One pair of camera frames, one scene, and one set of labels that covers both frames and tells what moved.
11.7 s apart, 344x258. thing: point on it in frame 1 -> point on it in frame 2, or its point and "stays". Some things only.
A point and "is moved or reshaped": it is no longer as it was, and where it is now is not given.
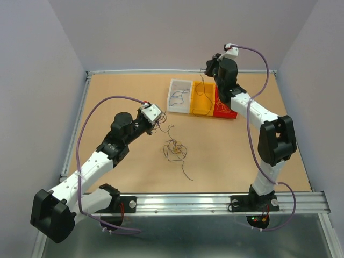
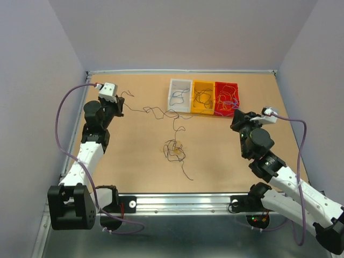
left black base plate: (129, 205) stays
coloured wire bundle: (175, 151) is moved or reshaped
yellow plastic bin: (202, 98) stays
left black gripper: (150, 127) -> (119, 105)
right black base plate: (248, 203) stays
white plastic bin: (180, 96) stays
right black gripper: (210, 63) -> (238, 119)
